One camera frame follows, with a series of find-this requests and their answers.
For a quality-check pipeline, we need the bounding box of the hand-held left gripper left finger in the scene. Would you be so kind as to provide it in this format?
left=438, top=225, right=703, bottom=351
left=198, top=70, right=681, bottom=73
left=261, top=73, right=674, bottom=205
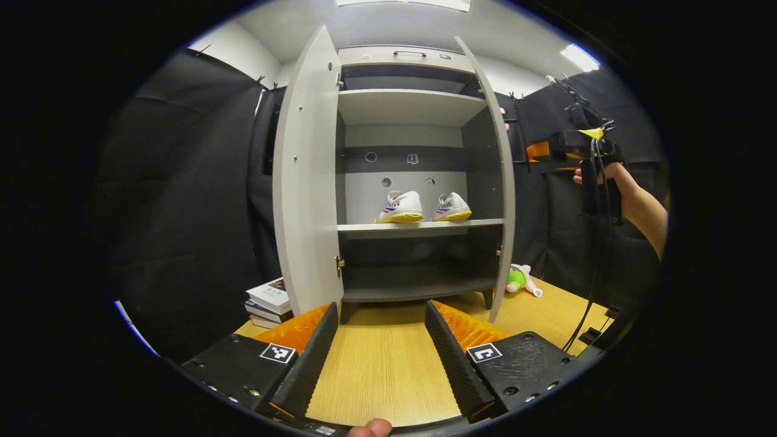
left=180, top=302, right=339, bottom=421

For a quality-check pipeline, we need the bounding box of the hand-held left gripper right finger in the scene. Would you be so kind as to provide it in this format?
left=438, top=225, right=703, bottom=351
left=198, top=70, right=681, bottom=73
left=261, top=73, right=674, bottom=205
left=424, top=299, right=575, bottom=424

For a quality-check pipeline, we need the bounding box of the white shoe cabinet door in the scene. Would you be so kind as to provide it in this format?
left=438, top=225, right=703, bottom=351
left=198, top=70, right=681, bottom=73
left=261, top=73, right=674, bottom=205
left=272, top=24, right=345, bottom=319
left=455, top=35, right=529, bottom=324

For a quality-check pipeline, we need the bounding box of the white canvas shoe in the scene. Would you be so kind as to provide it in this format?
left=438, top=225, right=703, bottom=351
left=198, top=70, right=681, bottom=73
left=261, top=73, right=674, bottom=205
left=432, top=192, right=472, bottom=222
left=375, top=190, right=424, bottom=224

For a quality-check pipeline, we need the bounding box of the white grey shoe cabinet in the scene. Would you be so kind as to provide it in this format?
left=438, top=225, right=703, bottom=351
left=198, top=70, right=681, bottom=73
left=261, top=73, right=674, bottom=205
left=272, top=24, right=517, bottom=325

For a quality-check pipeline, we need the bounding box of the white cabinet drawer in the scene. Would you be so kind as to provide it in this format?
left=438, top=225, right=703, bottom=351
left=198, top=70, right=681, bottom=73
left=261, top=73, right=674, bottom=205
left=338, top=46, right=477, bottom=75

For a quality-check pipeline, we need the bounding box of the dark cover book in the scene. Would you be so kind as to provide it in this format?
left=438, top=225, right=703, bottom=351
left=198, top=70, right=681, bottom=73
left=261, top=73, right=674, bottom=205
left=245, top=302, right=293, bottom=324

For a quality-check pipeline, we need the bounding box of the white cover book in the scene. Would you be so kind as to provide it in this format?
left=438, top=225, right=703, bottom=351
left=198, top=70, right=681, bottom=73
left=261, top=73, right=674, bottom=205
left=246, top=278, right=292, bottom=315

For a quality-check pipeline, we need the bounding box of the rectangular ceiling light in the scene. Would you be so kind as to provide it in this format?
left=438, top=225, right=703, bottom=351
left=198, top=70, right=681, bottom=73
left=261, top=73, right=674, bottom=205
left=560, top=44, right=602, bottom=73
left=336, top=0, right=471, bottom=13

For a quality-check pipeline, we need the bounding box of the green pink plush toy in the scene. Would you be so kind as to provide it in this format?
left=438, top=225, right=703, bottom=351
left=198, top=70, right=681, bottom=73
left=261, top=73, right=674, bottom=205
left=507, top=264, right=543, bottom=298

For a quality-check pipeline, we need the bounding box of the black backdrop cloth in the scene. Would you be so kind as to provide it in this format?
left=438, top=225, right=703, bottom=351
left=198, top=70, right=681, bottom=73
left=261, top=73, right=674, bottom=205
left=100, top=49, right=668, bottom=362

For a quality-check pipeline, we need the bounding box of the black cable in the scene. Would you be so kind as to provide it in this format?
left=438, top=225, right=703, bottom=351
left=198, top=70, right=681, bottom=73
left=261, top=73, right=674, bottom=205
left=562, top=137, right=615, bottom=353

